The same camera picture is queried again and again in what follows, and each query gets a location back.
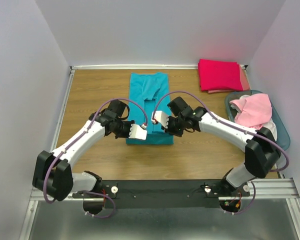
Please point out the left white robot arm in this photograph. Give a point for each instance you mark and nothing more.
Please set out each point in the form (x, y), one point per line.
(53, 173)

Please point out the aluminium rail frame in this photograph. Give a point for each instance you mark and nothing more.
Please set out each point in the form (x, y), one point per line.
(137, 164)

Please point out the folded magenta t shirt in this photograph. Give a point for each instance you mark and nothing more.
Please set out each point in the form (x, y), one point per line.
(219, 75)

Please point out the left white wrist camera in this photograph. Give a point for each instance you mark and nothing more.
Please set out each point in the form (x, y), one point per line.
(138, 132)

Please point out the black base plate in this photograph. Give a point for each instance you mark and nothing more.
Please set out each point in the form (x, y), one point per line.
(163, 194)

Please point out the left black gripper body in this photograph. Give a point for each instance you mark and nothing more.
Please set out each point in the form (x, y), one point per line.
(122, 129)

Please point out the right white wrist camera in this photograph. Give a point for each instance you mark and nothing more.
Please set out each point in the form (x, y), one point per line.
(160, 117)

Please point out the teal plastic basket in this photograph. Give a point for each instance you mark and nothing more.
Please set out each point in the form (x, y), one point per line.
(283, 138)

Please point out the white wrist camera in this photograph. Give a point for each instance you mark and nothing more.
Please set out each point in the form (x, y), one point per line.
(138, 132)
(160, 117)

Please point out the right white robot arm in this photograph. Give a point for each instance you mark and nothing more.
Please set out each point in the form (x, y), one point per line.
(261, 151)

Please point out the teal t shirt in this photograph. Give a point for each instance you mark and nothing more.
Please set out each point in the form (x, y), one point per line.
(146, 90)

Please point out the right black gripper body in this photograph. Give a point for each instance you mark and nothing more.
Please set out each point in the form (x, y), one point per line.
(175, 127)

